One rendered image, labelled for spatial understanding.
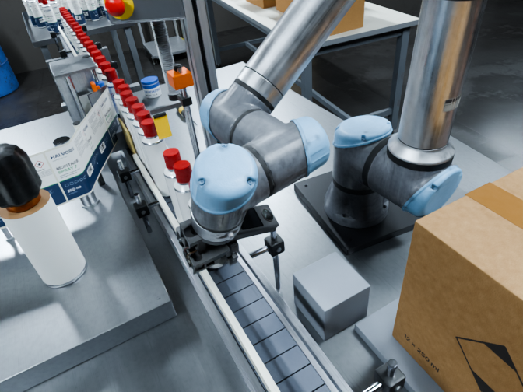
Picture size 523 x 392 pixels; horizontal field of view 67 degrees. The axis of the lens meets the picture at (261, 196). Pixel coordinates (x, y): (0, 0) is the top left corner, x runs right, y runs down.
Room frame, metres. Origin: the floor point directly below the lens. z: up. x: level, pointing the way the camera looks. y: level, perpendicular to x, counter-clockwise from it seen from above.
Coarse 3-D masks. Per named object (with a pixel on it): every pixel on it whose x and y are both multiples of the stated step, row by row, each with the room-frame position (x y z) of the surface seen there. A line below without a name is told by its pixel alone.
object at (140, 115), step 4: (140, 112) 0.89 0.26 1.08; (144, 112) 0.88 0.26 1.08; (148, 112) 0.88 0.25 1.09; (136, 116) 0.87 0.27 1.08; (140, 116) 0.87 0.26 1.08; (144, 116) 0.87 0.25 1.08; (148, 116) 0.87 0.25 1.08; (140, 120) 0.87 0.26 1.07; (140, 124) 0.87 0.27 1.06; (140, 128) 0.87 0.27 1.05; (140, 132) 0.86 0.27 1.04; (140, 136) 0.86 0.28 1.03; (140, 140) 0.87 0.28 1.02; (144, 152) 0.87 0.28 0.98; (148, 164) 0.87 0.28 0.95; (152, 176) 0.87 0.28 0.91
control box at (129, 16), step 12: (132, 0) 0.87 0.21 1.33; (144, 0) 0.86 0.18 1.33; (156, 0) 0.86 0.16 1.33; (168, 0) 0.85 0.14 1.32; (180, 0) 0.85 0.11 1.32; (132, 12) 0.87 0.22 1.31; (144, 12) 0.86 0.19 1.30; (156, 12) 0.86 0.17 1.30; (168, 12) 0.86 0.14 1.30; (180, 12) 0.85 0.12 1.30
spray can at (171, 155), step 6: (168, 150) 0.69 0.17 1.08; (174, 150) 0.69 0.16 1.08; (168, 156) 0.67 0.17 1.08; (174, 156) 0.67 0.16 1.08; (180, 156) 0.68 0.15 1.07; (168, 162) 0.67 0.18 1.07; (174, 162) 0.67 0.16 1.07; (168, 168) 0.67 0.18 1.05; (168, 174) 0.67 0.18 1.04; (174, 174) 0.66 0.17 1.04; (168, 180) 0.66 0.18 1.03; (174, 180) 0.66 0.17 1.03; (168, 186) 0.67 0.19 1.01; (174, 192) 0.66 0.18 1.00; (174, 198) 0.66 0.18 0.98; (174, 204) 0.67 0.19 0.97; (174, 210) 0.67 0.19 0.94; (180, 210) 0.66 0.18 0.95; (180, 216) 0.66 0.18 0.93
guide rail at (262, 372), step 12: (144, 168) 0.90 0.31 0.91; (156, 192) 0.79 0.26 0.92; (168, 216) 0.69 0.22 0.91; (204, 276) 0.50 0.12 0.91; (216, 288) 0.47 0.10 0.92; (216, 300) 0.45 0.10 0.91; (228, 312) 0.41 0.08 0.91; (240, 336) 0.37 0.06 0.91; (252, 348) 0.34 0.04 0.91; (252, 360) 0.32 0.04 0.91; (264, 372) 0.30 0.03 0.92; (264, 384) 0.29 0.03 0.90
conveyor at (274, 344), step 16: (160, 208) 0.77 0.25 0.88; (224, 272) 0.54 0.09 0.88; (240, 272) 0.53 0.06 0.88; (208, 288) 0.50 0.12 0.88; (224, 288) 0.50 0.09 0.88; (240, 288) 0.49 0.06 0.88; (256, 288) 0.49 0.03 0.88; (240, 304) 0.45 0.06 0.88; (256, 304) 0.45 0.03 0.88; (224, 320) 0.45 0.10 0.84; (240, 320) 0.42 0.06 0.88; (256, 320) 0.42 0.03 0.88; (272, 320) 0.41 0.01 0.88; (256, 336) 0.38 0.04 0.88; (272, 336) 0.38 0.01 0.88; (288, 336) 0.38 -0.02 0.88; (272, 352) 0.35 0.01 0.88; (288, 352) 0.35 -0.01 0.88; (272, 368) 0.32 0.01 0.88; (288, 368) 0.32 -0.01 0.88; (304, 368) 0.32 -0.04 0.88; (288, 384) 0.30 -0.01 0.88; (304, 384) 0.29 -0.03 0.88; (320, 384) 0.29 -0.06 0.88
